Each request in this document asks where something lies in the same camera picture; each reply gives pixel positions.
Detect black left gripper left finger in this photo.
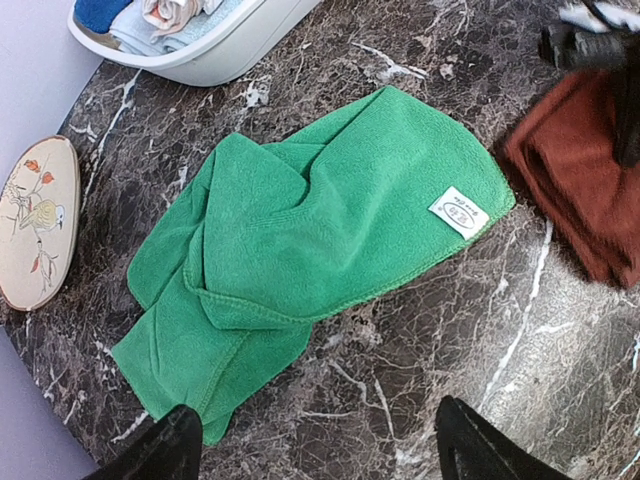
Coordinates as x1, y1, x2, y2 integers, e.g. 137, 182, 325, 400
86, 405, 203, 480

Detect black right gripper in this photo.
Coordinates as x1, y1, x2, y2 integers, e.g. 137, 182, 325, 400
538, 1, 639, 168

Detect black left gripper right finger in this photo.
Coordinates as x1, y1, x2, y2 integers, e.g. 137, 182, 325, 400
435, 395, 568, 480

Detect brown towel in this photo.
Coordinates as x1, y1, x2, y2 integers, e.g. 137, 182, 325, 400
505, 71, 639, 288

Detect orange bunny pattern towel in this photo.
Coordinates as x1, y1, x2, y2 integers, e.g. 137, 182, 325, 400
142, 0, 223, 37

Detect green microfibre towel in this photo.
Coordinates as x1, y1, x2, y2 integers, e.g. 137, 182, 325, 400
112, 86, 515, 445

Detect round beige embroidered cloth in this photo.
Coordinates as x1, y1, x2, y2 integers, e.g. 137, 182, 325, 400
1, 135, 81, 311

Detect grey plastic basin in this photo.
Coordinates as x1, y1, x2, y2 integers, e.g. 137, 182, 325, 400
67, 0, 318, 87

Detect light blue rolled towel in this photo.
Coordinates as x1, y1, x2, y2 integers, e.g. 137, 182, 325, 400
109, 1, 263, 57

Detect dark blue rolled towel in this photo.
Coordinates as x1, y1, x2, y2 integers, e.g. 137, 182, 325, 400
73, 0, 132, 34

